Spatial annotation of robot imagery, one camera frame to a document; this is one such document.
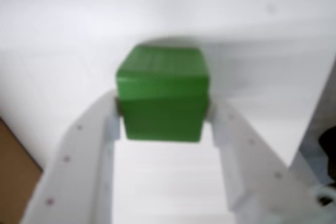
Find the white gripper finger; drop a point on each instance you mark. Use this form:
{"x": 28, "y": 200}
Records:
{"x": 257, "y": 179}
{"x": 78, "y": 176}

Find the brown cardboard box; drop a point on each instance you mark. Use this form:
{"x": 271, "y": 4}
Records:
{"x": 15, "y": 171}

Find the green cube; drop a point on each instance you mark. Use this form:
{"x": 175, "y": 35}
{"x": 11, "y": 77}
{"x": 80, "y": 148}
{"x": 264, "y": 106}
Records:
{"x": 162, "y": 95}

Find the dark round object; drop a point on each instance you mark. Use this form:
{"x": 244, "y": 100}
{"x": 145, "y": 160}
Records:
{"x": 329, "y": 140}

